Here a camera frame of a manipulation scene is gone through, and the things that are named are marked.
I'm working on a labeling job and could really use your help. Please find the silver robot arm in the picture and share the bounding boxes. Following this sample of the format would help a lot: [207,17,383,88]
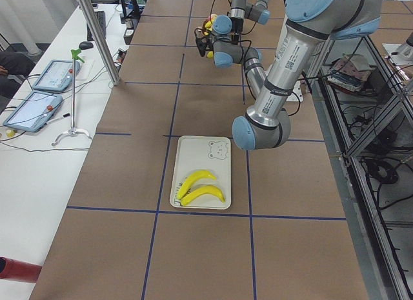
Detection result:
[208,0,382,150]
[230,0,270,45]

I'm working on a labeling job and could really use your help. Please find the wicker fruit basket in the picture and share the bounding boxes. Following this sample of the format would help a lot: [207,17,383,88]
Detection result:
[201,14,217,35]

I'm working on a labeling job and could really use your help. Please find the white Taiji Bear tray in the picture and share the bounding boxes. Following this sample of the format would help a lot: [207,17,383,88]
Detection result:
[170,135,231,210]

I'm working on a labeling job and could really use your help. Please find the black marker pen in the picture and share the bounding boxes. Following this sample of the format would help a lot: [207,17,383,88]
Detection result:
[45,113,71,125]

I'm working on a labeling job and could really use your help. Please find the black computer mouse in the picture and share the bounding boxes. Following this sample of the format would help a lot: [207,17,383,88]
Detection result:
[79,41,94,50]

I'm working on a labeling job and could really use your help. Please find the silver stand with green clip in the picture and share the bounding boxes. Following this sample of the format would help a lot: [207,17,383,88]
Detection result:
[51,48,91,146]

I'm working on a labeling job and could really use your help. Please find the upper teach pendant tablet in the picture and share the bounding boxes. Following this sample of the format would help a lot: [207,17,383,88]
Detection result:
[32,59,74,94]

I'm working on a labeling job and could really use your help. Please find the teach pendant tablet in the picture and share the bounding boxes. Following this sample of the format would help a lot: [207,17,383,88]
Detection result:
[3,90,63,132]
[32,59,74,94]

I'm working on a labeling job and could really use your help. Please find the black keyboard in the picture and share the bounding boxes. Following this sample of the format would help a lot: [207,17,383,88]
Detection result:
[86,10,106,42]

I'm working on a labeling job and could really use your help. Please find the lower teach pendant tablet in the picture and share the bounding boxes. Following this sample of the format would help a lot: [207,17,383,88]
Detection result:
[3,90,63,132]

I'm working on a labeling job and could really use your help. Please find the small yellow tape roll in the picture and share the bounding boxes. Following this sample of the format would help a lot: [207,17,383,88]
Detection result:
[6,130,15,137]

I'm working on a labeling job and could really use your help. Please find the red cylinder object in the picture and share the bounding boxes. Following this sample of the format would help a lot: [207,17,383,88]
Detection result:
[1,257,42,283]

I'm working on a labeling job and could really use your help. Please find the aluminium frame post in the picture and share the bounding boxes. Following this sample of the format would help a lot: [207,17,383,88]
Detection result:
[77,0,120,86]

